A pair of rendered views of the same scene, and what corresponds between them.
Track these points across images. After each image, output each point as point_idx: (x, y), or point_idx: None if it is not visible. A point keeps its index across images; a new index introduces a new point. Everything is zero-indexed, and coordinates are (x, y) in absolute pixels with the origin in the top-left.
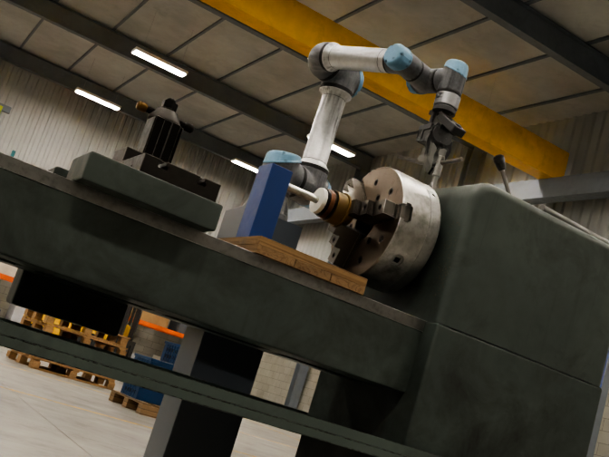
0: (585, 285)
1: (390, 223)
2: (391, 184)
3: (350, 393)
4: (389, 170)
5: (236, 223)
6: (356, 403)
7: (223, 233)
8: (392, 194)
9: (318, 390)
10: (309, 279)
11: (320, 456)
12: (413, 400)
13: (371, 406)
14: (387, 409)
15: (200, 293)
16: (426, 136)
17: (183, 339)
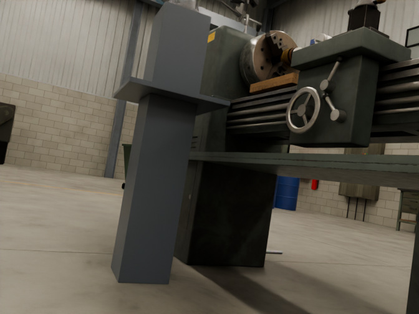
0: None
1: (296, 70)
2: (292, 47)
3: (238, 143)
4: (288, 37)
5: (202, 27)
6: (244, 148)
7: (176, 26)
8: None
9: (211, 140)
10: None
11: (224, 176)
12: (279, 148)
13: (254, 150)
14: (265, 152)
15: None
16: (247, 0)
17: (150, 111)
